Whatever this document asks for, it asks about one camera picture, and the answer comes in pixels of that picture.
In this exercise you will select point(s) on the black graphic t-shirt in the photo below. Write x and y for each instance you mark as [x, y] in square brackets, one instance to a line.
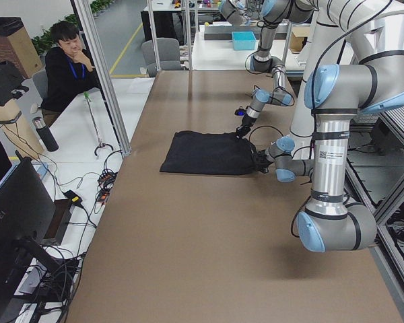
[209, 154]

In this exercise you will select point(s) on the black Huawei monitor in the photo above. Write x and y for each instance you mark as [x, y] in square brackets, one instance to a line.
[26, 211]

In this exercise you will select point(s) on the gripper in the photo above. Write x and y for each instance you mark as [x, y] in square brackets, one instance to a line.
[246, 121]
[260, 159]

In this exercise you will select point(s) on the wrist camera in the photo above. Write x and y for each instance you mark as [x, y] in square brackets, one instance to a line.
[240, 111]

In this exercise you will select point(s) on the red black USB hub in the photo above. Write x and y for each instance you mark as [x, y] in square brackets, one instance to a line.
[105, 183]

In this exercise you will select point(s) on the black power adapter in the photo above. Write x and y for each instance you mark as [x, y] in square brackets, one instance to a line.
[75, 198]

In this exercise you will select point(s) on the seated person in black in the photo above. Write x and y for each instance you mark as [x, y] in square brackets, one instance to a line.
[69, 69]

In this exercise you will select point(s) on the metal grabber tool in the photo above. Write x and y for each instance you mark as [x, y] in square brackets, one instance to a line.
[101, 144]

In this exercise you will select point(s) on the grey office chair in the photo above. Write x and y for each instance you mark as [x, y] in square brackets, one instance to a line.
[169, 55]

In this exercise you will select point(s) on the white mounting column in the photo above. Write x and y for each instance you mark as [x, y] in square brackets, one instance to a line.
[335, 93]

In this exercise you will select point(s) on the dark water bottle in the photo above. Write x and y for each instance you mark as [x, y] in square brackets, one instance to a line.
[45, 134]

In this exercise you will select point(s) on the aluminium frame post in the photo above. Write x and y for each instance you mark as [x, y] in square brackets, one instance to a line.
[86, 23]

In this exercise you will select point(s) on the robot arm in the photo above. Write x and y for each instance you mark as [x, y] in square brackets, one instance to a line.
[261, 61]
[326, 222]

